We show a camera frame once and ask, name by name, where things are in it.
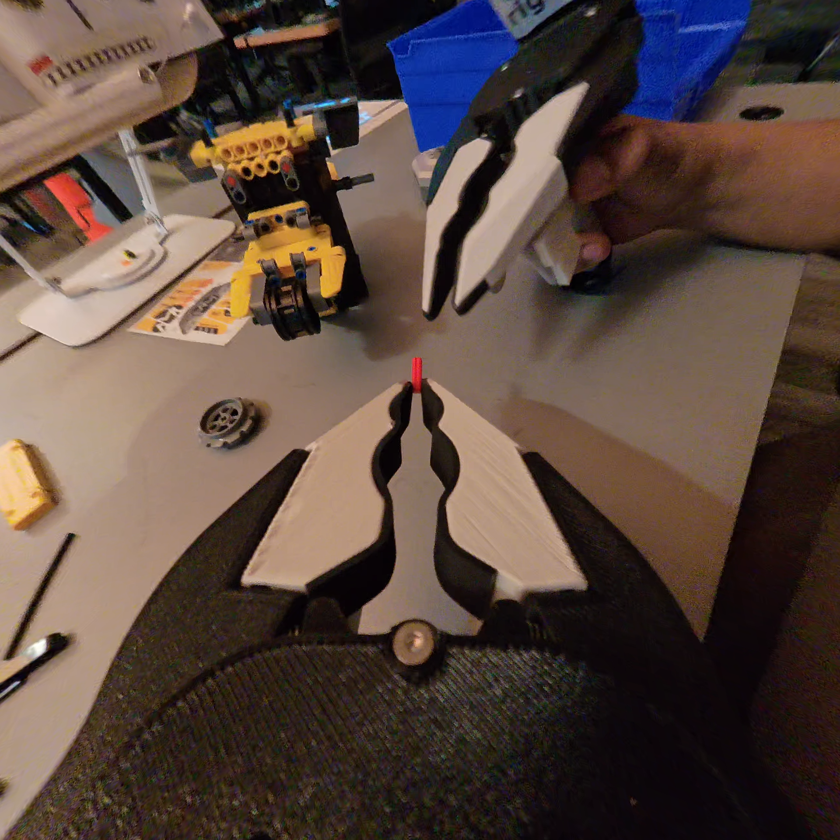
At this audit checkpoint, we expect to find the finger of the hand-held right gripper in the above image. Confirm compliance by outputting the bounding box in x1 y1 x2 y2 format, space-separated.
421 138 501 322
451 82 589 316

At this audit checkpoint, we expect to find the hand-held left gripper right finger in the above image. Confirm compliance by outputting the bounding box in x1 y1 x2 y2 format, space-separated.
419 379 588 623

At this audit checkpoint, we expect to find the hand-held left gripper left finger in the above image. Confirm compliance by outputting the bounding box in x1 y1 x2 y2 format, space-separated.
241 381 414 618

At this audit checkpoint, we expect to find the black toy wheel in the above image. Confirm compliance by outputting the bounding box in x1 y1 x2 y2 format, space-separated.
199 397 271 450

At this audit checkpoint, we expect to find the yellow toy vehicle model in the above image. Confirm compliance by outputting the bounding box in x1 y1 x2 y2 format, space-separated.
172 97 375 342

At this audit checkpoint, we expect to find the person's right forearm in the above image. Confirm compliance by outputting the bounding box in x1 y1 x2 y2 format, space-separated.
709 118 840 253

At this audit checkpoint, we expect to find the person's right hand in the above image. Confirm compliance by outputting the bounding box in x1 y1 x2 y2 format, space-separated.
568 115 718 271

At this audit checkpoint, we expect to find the grey toy battery box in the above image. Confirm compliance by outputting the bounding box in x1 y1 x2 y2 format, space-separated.
412 150 454 198

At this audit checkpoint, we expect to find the tagged blue plastic bin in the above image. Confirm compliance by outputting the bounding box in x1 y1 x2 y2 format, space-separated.
387 0 752 155

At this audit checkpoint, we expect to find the sticker sheet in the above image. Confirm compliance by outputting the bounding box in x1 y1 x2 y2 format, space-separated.
128 259 253 347

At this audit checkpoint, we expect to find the black toy axle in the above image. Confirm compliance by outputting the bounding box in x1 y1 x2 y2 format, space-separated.
3 533 76 660

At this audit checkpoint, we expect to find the yellow toy beam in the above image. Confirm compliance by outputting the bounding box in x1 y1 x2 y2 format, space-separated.
0 438 61 531

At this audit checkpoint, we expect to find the black marker pen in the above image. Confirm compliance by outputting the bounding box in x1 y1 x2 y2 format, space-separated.
0 632 72 700

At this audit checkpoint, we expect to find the red storage box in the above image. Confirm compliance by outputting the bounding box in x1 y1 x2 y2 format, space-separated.
42 172 112 244

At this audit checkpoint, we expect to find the instruction booklet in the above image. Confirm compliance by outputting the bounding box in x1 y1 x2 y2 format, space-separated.
0 0 224 109

